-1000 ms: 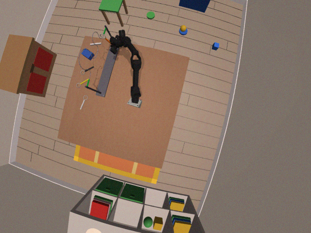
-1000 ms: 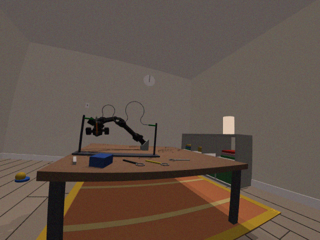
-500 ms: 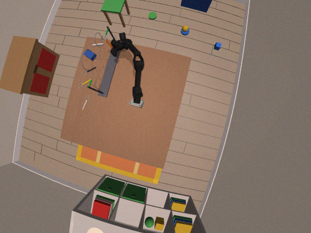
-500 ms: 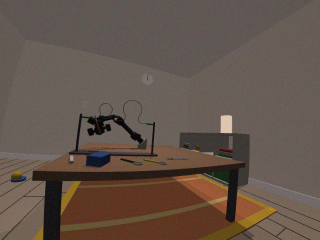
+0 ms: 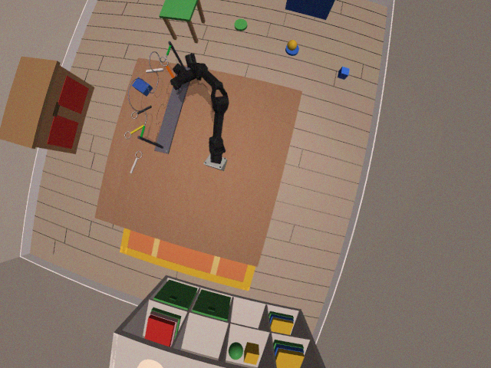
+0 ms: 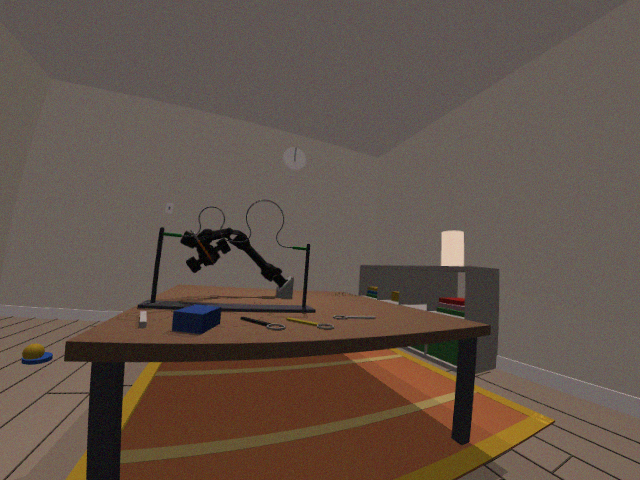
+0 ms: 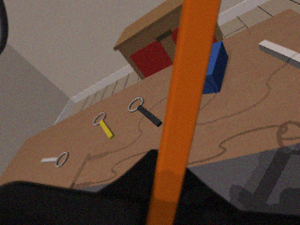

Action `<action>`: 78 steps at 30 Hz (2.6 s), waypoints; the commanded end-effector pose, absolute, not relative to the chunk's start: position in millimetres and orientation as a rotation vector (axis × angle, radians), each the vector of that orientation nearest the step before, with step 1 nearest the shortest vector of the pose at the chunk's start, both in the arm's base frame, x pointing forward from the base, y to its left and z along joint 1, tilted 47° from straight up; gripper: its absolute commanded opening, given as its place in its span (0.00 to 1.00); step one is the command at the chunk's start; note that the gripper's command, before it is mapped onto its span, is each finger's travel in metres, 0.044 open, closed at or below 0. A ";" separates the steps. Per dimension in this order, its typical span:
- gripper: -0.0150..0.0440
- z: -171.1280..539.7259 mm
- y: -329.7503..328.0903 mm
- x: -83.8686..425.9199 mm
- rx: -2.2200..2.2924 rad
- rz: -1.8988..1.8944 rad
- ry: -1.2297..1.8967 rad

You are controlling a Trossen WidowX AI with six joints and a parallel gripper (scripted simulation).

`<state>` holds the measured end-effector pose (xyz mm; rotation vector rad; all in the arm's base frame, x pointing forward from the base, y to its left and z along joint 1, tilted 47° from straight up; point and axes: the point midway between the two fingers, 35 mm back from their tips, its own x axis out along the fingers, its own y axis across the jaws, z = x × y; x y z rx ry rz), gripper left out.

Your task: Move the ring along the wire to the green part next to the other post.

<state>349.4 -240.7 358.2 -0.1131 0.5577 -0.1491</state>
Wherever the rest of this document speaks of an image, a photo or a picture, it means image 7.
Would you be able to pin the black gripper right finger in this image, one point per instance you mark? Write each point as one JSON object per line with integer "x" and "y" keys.
{"x": 198, "y": 204}

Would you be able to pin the blue rectangular block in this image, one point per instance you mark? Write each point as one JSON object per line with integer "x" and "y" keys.
{"x": 216, "y": 69}

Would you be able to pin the grey loop with flat handle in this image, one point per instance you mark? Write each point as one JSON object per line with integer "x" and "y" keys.
{"x": 55, "y": 159}

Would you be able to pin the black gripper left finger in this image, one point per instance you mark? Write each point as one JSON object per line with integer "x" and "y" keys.
{"x": 125, "y": 201}

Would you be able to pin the orange long bar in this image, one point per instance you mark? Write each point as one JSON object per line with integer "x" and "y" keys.
{"x": 197, "y": 26}

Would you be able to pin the grey loop with yellow handle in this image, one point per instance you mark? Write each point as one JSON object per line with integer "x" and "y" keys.
{"x": 103, "y": 125}

